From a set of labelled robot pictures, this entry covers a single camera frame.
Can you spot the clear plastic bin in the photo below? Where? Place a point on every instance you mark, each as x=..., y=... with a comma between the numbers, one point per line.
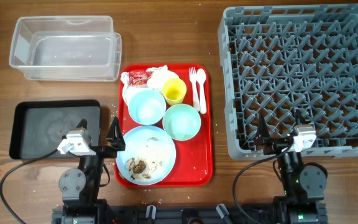
x=67, y=48

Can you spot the light blue plate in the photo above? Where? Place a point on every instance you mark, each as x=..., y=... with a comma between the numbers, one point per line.
x=135, y=139

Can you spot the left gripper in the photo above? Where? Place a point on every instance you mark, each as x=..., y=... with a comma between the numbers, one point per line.
x=116, y=142

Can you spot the white plastic spoon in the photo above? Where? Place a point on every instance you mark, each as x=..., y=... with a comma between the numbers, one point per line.
x=201, y=78

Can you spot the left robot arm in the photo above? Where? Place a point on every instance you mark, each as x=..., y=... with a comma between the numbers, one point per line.
x=80, y=186

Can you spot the crumpled white napkin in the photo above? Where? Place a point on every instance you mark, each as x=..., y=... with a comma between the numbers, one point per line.
x=159, y=75

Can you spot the light blue bowl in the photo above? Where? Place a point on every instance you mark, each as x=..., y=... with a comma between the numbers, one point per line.
x=147, y=107

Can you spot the grey dishwasher rack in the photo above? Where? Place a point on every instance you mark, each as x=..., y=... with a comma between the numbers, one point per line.
x=282, y=60

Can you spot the white plastic fork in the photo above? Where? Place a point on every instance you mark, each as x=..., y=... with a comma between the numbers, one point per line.
x=195, y=97

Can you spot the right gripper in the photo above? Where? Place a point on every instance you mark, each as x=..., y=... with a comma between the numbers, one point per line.
x=274, y=144

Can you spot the yellow plastic cup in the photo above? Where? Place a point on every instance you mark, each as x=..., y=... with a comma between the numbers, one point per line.
x=174, y=91

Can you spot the black plastic bin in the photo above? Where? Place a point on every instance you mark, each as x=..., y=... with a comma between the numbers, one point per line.
x=39, y=126

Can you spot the light green bowl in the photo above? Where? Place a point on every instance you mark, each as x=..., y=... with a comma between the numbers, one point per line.
x=181, y=122

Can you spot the red strawberry snack wrapper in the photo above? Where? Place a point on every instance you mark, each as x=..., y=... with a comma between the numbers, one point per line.
x=138, y=78

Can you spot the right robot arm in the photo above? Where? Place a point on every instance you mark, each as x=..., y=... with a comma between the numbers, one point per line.
x=303, y=184

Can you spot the red serving tray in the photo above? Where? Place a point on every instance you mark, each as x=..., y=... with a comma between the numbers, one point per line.
x=194, y=161

